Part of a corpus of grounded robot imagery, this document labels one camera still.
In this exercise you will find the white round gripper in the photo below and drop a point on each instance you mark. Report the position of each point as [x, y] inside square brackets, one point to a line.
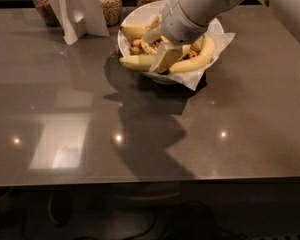
[179, 24]

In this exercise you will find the white folded paper stand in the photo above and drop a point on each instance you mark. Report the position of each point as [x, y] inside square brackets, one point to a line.
[79, 17]

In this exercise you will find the white ceramic bowl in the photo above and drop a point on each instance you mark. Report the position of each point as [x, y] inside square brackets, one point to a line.
[158, 60]

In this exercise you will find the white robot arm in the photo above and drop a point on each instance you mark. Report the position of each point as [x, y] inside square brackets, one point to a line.
[202, 12]

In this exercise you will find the white paper bowl liner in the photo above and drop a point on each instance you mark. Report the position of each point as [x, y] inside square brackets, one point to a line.
[143, 16]

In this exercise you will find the large yellow banana front right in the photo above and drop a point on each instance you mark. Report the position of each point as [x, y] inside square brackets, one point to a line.
[195, 63]

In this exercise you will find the glass jar far left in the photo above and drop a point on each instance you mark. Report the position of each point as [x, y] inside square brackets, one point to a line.
[46, 12]

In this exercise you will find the glass jar of grains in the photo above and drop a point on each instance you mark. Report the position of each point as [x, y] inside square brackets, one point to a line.
[111, 11]

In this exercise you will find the large yellow banana front left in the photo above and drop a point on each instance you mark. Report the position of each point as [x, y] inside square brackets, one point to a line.
[140, 62]

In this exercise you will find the yellow banana back left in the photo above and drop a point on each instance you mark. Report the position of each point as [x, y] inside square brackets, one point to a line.
[133, 31]

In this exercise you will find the large yellow banana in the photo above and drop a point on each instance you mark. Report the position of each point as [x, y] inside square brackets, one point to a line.
[195, 63]
[140, 62]

